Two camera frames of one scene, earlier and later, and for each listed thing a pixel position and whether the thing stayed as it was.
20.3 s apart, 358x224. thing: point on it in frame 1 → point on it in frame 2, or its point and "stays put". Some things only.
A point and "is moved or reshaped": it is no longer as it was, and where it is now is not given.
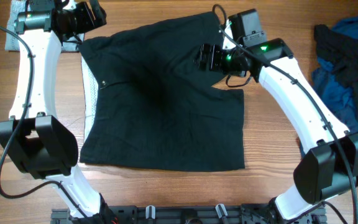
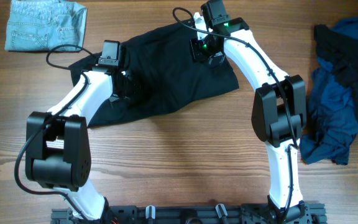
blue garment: [335, 96] stays put
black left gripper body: [80, 21] → [128, 87]
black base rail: [184, 214] stays put
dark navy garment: [357, 60] stays put
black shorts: [147, 105] is moved or reshaped
